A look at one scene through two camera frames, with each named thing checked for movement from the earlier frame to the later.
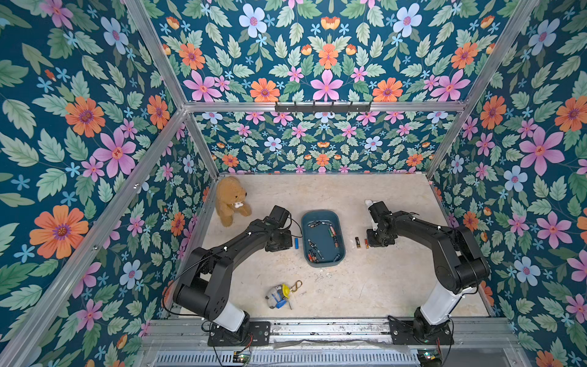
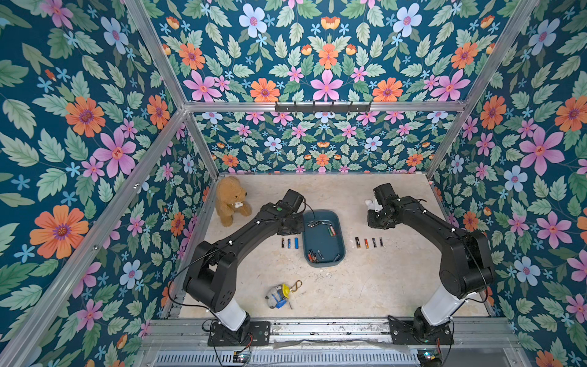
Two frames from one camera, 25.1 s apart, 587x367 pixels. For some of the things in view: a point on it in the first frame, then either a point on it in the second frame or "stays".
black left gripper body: [283, 241] → [296, 225]
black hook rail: [325, 108] stays
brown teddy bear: [230, 196] stays
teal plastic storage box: [323, 238] stays
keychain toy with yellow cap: [277, 296] stays
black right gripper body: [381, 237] → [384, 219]
